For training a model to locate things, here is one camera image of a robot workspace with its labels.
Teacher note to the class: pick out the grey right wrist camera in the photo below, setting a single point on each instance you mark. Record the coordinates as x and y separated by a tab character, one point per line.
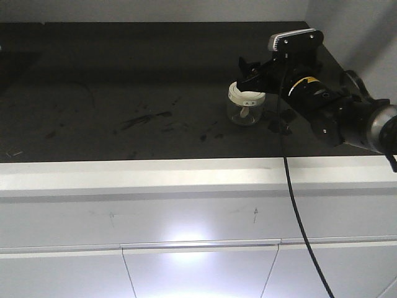
295	41

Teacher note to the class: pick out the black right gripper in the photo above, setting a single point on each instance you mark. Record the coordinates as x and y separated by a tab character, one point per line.
283	72

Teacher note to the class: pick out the glass jar with white lid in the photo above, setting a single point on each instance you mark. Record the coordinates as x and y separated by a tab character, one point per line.
244	108

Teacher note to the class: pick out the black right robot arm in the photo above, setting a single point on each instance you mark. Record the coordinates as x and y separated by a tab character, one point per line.
347	116

